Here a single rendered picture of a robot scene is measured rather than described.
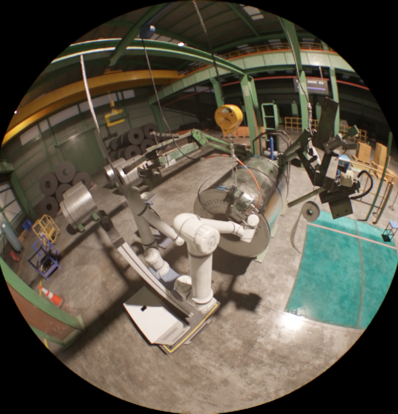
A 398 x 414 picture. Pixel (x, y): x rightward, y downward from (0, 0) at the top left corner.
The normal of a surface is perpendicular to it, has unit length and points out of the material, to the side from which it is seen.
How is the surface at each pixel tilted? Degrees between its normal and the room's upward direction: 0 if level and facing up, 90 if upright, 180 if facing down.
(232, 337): 0
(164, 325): 0
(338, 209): 90
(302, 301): 0
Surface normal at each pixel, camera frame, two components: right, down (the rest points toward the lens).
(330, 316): -0.21, -0.80
